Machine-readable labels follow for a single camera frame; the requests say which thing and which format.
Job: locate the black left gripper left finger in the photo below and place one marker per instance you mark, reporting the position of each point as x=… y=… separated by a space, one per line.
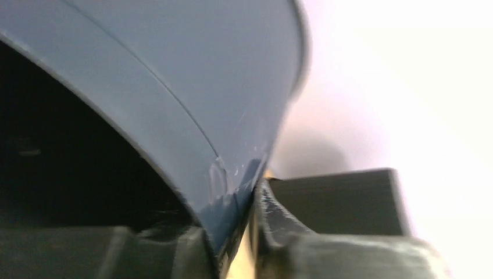
x=167 y=246

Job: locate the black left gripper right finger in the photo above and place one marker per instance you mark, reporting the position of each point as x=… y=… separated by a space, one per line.
x=286 y=248

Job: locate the dark blue bin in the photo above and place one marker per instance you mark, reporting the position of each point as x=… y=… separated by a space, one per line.
x=198 y=88

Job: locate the large black plastic bin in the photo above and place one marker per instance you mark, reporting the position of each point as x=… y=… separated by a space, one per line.
x=365 y=202

